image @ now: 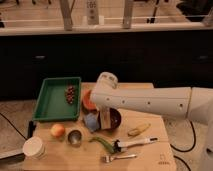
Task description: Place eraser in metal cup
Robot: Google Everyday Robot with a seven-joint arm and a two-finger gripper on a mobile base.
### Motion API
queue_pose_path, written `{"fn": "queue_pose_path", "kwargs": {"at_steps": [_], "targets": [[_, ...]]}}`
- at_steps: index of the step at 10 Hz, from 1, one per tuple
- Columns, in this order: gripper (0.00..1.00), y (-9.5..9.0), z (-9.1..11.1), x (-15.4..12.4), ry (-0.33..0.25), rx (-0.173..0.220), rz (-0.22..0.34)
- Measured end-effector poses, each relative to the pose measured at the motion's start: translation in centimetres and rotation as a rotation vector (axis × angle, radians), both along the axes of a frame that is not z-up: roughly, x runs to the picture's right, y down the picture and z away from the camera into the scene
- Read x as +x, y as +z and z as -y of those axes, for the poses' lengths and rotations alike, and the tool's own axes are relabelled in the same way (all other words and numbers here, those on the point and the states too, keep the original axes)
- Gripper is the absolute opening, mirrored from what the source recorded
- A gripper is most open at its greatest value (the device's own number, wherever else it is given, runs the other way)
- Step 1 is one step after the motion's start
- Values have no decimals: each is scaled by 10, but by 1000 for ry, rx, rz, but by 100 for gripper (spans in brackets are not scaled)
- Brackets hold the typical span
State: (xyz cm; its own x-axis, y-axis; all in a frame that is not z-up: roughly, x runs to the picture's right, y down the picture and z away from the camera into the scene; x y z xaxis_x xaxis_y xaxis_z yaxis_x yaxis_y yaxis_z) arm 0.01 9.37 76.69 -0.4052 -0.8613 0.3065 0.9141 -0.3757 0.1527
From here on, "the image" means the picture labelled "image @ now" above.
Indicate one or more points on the yellow banana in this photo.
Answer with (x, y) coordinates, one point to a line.
(139, 129)

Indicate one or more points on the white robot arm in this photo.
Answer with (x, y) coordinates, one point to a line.
(192, 103)

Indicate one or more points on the orange plastic bowl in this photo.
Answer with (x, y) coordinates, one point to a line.
(87, 104)

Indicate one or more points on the green plastic tray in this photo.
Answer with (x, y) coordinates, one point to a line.
(51, 103)

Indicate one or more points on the dark brown bowl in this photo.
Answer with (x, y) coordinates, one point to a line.
(115, 118)

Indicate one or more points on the red yellow apple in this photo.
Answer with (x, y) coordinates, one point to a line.
(57, 130)

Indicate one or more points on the blue eraser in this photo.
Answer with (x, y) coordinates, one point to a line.
(91, 122)

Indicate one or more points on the small metal cup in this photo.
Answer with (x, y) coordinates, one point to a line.
(75, 137)

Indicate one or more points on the white handled brush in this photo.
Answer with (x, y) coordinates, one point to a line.
(121, 146)

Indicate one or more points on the red grape bunch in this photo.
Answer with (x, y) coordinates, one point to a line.
(70, 94)

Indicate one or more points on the silver fork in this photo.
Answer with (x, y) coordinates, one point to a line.
(110, 158)

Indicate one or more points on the green chili pepper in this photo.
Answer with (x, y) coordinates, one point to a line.
(105, 144)

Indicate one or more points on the white paper cup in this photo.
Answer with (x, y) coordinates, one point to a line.
(34, 147)

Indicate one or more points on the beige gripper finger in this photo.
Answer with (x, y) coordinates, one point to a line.
(105, 118)

